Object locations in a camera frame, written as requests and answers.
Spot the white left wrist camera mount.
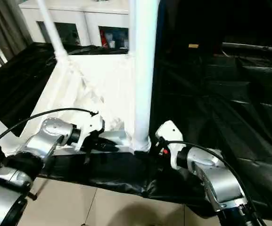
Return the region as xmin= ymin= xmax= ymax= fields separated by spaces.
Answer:
xmin=75 ymin=113 xmax=105 ymax=152

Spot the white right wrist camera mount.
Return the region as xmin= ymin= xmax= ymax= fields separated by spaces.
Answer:
xmin=154 ymin=119 xmax=186 ymax=170

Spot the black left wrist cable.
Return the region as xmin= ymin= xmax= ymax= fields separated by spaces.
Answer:
xmin=0 ymin=107 xmax=100 ymax=152

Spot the black mat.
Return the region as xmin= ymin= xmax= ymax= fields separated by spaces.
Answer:
xmin=0 ymin=42 xmax=272 ymax=217

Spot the white cabinet with glass doors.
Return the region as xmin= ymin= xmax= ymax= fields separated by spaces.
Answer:
xmin=18 ymin=0 xmax=131 ymax=49

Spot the small red item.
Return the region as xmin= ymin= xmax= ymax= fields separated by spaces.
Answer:
xmin=100 ymin=30 xmax=108 ymax=47

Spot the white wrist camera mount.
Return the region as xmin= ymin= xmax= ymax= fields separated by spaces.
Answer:
xmin=154 ymin=119 xmax=186 ymax=170
xmin=75 ymin=113 xmax=105 ymax=152

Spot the black work table leg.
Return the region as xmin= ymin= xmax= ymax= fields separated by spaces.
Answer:
xmin=28 ymin=178 xmax=47 ymax=201

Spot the long black bar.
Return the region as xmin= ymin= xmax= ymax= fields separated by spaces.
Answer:
xmin=221 ymin=42 xmax=272 ymax=52

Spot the grey curtain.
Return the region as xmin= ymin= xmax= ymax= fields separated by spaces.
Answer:
xmin=0 ymin=0 xmax=33 ymax=65

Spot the white plastic table top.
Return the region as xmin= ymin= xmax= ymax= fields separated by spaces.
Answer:
xmin=3 ymin=53 xmax=152 ymax=156

